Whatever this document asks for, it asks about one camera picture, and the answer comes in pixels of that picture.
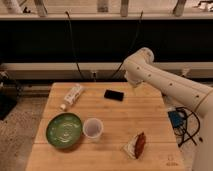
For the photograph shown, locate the green ceramic bowl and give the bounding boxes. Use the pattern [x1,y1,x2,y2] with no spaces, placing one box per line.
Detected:
[46,113,83,149]

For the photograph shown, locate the right black cable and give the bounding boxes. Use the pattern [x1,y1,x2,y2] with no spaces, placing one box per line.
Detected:
[107,11,144,81]

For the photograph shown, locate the blue connector box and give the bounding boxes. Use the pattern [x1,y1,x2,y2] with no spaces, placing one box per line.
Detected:
[168,111,183,128]

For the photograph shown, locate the white tube with cap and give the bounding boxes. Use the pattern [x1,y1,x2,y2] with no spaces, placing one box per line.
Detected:
[60,84,84,111]

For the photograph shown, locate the black cable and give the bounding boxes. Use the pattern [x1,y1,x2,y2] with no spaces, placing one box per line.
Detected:
[64,10,86,81]
[107,11,144,81]

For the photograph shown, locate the left black cable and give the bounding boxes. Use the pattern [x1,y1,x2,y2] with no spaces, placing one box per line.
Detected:
[64,10,86,81]

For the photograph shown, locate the black eraser block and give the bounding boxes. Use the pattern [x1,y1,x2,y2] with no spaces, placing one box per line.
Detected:
[104,90,124,101]

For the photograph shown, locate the wall power outlet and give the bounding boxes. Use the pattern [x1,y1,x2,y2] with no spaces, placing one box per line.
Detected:
[91,71,97,82]

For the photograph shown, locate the translucent white cup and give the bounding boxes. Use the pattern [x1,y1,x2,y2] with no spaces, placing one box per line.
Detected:
[83,118,104,142]

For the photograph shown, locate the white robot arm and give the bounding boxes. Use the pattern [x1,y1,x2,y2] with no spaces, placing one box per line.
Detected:
[123,47,213,171]

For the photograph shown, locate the black equipment at left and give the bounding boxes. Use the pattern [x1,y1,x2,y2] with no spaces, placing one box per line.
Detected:
[0,71,20,120]

